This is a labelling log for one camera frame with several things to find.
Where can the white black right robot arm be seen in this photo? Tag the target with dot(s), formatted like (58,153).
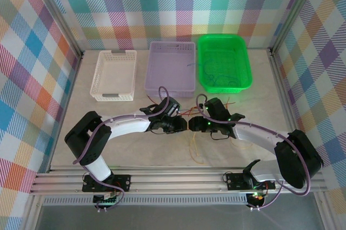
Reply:
(259,136)

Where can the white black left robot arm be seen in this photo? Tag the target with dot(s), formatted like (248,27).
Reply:
(127,125)

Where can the purple perforated basket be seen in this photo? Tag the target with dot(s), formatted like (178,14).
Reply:
(167,70)

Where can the green mesh basket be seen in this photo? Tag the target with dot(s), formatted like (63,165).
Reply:
(229,51)

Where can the white perforated basket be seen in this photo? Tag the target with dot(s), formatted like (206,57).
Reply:
(113,75)

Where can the small circuit board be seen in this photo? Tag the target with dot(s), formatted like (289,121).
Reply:
(258,198)
(105,200)

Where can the colourful plaid backdrop cloth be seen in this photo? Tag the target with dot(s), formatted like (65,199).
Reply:
(162,2)

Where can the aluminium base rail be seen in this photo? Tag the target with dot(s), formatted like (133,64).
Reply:
(175,181)

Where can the aluminium side rail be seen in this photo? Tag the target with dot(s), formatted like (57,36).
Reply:
(283,92)
(67,105)

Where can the aluminium corner post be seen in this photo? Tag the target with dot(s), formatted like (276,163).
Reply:
(293,10)
(62,16)

